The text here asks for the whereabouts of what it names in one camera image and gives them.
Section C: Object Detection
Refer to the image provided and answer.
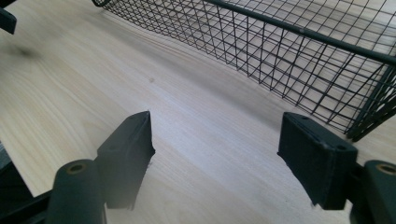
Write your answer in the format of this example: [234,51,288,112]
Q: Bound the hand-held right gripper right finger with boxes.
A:
[276,111,359,211]

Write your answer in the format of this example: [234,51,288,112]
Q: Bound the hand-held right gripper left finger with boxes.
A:
[94,110,156,211]

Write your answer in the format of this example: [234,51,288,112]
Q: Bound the black wire mesh basket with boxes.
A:
[92,0,396,143]

